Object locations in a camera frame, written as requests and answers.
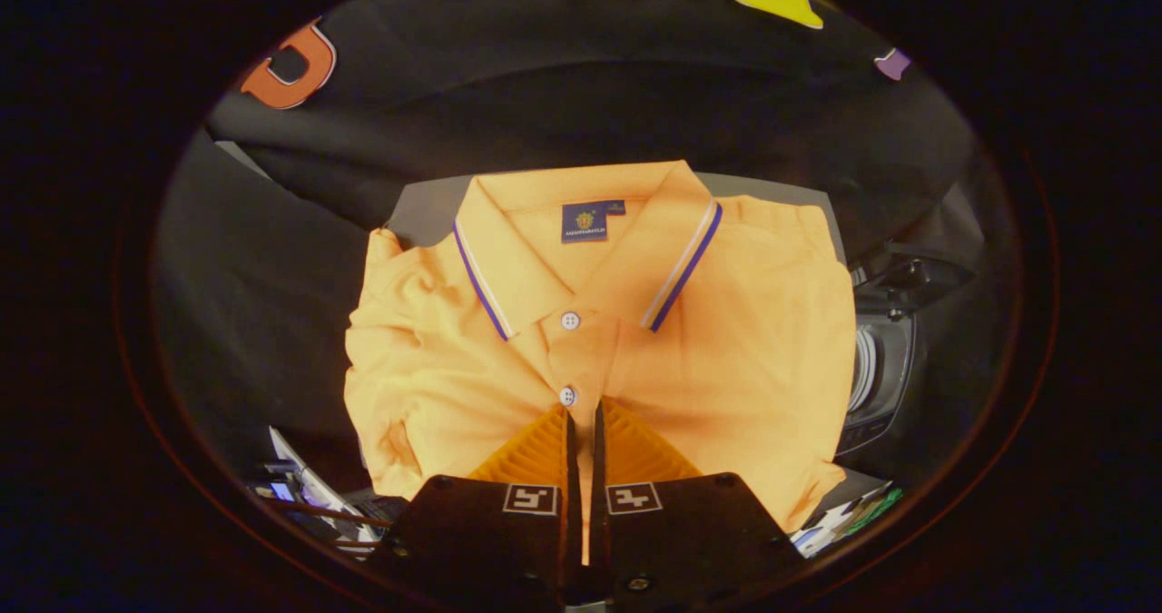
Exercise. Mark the white blue clutter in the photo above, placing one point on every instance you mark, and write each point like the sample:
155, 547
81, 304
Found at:
309, 495

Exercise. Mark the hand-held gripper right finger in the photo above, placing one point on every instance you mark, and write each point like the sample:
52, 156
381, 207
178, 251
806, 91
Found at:
672, 540

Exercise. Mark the orange polo shirt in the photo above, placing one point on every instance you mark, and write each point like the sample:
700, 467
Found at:
726, 368

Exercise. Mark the grey washing machine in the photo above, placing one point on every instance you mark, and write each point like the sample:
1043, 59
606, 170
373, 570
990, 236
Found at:
885, 368

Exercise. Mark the black backdrop cloth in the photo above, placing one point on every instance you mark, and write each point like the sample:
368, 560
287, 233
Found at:
545, 77

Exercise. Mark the dark washing machine lid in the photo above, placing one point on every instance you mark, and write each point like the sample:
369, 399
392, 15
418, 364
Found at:
917, 277

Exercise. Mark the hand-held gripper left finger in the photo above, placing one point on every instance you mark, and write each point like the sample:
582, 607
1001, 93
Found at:
490, 540

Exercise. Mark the green white clutter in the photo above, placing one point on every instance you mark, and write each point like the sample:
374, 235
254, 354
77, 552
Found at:
844, 522

